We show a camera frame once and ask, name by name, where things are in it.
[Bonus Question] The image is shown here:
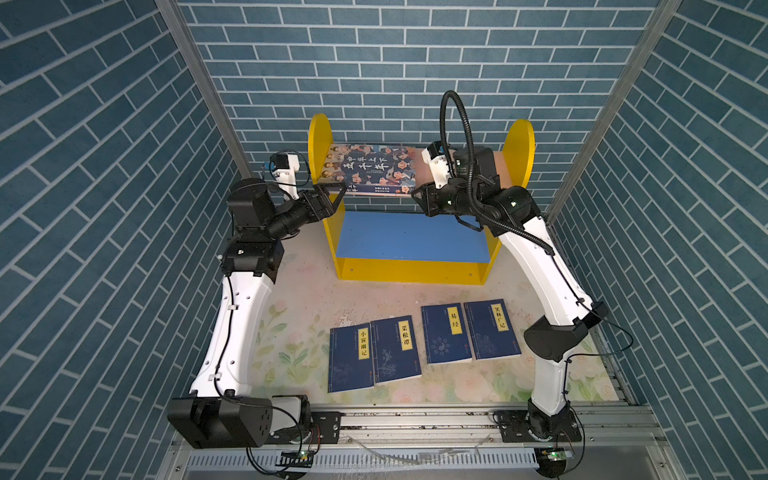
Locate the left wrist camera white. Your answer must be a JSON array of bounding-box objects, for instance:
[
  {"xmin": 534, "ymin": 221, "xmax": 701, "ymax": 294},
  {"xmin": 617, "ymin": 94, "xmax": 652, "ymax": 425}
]
[{"xmin": 269, "ymin": 151, "xmax": 300, "ymax": 200}]

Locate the yellow shelf with coloured boards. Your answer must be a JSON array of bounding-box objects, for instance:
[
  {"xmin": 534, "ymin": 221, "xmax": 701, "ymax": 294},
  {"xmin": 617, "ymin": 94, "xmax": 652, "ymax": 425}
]
[{"xmin": 308, "ymin": 113, "xmax": 536, "ymax": 285}]

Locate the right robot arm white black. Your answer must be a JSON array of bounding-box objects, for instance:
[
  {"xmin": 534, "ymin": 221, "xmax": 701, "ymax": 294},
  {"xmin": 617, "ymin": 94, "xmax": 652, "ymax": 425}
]
[{"xmin": 411, "ymin": 90, "xmax": 608, "ymax": 441}]

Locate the blue book rightmost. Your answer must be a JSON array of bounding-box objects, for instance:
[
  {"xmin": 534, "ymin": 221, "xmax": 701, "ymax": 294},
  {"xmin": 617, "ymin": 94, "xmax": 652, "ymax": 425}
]
[{"xmin": 464, "ymin": 299, "xmax": 521, "ymax": 360}]

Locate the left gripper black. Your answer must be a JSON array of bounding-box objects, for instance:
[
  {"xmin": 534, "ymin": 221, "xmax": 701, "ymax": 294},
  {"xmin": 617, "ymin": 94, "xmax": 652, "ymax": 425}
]
[{"xmin": 261, "ymin": 184, "xmax": 345, "ymax": 244}]

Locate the blue book yellow label Yijing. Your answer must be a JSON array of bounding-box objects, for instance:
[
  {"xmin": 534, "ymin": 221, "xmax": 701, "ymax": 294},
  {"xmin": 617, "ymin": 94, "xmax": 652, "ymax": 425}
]
[{"xmin": 421, "ymin": 303, "xmax": 473, "ymax": 365}]

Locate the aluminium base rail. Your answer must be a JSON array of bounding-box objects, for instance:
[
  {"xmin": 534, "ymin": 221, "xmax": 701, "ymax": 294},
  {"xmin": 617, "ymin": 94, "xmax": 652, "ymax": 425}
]
[{"xmin": 158, "ymin": 402, "xmax": 684, "ymax": 479}]

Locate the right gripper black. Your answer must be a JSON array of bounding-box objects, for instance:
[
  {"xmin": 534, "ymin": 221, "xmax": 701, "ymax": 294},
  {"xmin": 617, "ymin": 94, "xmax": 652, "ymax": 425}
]
[{"xmin": 410, "ymin": 180, "xmax": 479, "ymax": 220}]

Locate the blue book leftmost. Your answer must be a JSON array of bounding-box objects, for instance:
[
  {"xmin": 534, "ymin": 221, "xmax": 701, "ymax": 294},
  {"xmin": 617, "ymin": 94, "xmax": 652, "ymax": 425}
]
[{"xmin": 328, "ymin": 323, "xmax": 374, "ymax": 393}]

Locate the floral table mat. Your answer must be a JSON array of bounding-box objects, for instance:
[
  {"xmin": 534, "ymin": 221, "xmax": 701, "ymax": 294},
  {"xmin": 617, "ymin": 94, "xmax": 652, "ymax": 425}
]
[{"xmin": 209, "ymin": 217, "xmax": 637, "ymax": 407}]

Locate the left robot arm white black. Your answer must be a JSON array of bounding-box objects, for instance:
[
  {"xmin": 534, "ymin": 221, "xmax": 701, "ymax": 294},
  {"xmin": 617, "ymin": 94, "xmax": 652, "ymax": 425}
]
[{"xmin": 167, "ymin": 179, "xmax": 346, "ymax": 449}]

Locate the colourful illustrated thick book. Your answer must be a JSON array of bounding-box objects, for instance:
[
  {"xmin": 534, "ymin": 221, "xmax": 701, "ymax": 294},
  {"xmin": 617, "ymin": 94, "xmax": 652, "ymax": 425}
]
[{"xmin": 318, "ymin": 144, "xmax": 420, "ymax": 196}]

